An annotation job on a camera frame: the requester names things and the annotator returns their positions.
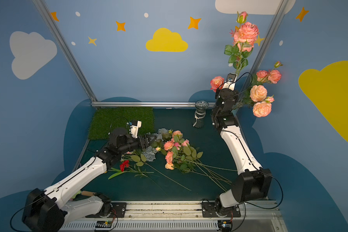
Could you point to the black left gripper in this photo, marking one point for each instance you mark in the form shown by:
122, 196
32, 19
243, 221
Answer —
145, 141

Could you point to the single pink rose stem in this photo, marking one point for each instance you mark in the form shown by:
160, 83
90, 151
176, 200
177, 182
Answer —
216, 83

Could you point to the pale pink rose spray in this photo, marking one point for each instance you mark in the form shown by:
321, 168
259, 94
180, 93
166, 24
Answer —
257, 98

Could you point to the salmon pink rose cluster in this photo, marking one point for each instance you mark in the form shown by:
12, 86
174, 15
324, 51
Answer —
244, 39

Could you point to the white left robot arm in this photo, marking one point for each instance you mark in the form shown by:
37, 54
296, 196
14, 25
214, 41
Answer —
49, 209

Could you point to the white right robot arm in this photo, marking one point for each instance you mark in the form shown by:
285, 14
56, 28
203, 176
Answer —
253, 181

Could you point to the clear glass vase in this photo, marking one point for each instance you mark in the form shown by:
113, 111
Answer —
200, 113

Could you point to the red carnation flower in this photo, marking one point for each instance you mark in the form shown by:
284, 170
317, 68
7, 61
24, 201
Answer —
124, 165

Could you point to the green artificial grass mat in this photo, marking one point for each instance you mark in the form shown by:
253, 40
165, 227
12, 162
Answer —
106, 119

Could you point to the grey blue artificial flower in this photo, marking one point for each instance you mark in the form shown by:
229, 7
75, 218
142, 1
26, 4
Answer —
156, 144

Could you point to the pile of pink roses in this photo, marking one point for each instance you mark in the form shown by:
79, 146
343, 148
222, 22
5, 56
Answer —
185, 158

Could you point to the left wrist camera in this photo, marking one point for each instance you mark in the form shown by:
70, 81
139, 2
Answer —
134, 127

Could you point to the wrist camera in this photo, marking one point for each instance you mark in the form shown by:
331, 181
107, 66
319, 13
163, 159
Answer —
134, 127
230, 81

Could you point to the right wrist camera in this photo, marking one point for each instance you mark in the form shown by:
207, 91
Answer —
230, 81

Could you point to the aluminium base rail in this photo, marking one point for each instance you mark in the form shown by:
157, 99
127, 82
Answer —
184, 216

